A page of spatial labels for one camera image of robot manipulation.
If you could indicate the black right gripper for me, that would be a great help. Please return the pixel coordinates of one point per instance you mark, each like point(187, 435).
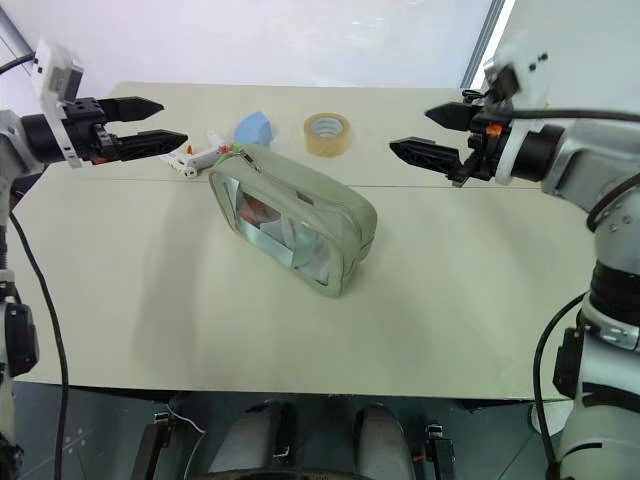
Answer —
point(482, 150)

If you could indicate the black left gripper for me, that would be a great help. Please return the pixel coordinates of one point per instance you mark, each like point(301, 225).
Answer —
point(85, 135)

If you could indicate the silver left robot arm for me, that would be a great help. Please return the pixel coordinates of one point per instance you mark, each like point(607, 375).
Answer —
point(36, 137)

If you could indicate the green clear toiletry pouch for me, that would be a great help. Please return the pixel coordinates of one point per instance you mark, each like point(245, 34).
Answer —
point(320, 200)

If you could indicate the white plastic clip object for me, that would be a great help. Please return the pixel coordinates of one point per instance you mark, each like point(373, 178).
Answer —
point(200, 159)

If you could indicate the light blue folded object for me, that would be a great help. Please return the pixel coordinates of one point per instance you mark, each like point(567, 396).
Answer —
point(252, 130)

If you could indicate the beige packing tape roll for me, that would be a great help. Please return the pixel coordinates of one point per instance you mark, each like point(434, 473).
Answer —
point(312, 142)

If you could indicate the dark rounded grey shape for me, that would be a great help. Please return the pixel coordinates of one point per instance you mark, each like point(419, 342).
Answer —
point(250, 440)
point(382, 440)

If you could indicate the aluminium frame post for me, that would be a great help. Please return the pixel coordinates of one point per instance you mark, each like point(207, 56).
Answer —
point(487, 45)
point(12, 35)

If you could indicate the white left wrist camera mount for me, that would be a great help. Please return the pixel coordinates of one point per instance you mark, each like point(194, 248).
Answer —
point(50, 75)

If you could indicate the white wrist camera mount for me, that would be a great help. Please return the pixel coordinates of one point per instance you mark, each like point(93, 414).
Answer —
point(50, 75)
point(530, 65)

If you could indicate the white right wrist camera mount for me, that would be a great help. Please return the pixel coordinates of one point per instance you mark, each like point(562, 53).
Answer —
point(530, 65)

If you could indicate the black metal bracket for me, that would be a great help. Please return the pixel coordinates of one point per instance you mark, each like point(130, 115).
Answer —
point(150, 445)
point(440, 450)

